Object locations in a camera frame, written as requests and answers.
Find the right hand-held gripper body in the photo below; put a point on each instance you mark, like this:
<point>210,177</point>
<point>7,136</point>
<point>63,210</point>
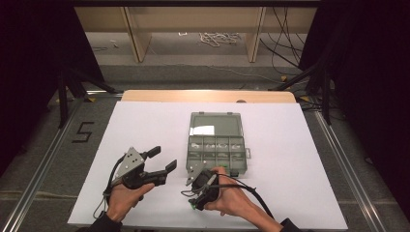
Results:
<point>204,190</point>

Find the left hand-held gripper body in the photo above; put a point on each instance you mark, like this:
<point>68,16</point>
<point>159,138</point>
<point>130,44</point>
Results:
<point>132,167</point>

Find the transparent grey compartment storage box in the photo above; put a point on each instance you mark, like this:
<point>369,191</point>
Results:
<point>216,145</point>

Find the person's right hand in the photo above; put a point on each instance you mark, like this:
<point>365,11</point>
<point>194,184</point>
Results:
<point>233,199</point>

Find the person's left hand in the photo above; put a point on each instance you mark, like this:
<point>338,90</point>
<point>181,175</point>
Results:
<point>121,201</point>

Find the white table sheet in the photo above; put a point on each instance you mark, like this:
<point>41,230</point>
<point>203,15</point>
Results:
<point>145,129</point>

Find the black metal stand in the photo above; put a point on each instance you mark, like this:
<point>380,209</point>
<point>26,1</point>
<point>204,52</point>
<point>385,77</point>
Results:
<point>63,96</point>
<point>325,93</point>

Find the small white floor object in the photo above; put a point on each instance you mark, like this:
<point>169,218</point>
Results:
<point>113,43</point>

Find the black curtain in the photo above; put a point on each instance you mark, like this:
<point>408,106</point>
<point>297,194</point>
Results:
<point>370,80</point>
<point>32,64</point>

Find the aluminium floor rail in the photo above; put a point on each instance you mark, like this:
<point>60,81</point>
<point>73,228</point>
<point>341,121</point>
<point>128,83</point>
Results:
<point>348,167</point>
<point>38,175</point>

